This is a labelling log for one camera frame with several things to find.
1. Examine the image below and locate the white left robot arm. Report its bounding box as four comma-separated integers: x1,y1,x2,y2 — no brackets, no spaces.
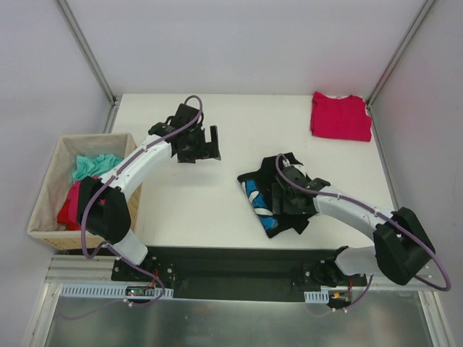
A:
77,100,221,281

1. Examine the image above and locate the white cable duct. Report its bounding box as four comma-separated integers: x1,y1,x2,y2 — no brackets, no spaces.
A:
61,284,174,300
303,290,352,304

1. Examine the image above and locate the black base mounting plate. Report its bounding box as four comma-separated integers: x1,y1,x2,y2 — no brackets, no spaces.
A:
111,244,367,300

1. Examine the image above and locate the left white cable duct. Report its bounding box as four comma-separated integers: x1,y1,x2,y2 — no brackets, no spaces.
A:
61,284,174,300

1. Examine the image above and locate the wicker laundry basket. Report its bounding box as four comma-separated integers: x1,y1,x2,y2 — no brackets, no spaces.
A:
27,132,137,250

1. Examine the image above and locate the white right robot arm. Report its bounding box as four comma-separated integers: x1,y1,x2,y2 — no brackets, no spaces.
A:
273,160,436,286

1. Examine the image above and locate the left aluminium frame post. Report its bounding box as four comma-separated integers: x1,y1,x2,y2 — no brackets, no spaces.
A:
54,0,119,106

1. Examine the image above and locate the right white cable duct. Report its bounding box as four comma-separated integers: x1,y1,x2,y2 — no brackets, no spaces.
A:
303,290,352,304

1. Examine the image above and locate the teal t-shirt in basket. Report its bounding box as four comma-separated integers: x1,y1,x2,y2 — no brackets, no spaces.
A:
72,154,122,182

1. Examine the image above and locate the red t-shirt in basket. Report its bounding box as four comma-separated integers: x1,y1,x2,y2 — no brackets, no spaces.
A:
57,181,81,231

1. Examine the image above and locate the right aluminium frame post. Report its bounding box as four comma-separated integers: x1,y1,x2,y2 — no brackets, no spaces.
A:
366,0,438,110

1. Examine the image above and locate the aluminium frame post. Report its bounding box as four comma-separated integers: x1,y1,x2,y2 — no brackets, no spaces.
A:
366,0,438,110
54,0,119,106

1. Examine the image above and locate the red t-shirt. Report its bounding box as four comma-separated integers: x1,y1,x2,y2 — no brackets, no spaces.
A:
57,181,81,231
310,92,372,142

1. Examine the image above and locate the black flower print t-shirt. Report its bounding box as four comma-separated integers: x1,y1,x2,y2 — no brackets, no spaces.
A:
237,155,309,239

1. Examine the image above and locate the aluminium front rail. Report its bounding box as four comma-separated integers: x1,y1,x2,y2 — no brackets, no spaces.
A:
45,254,436,291

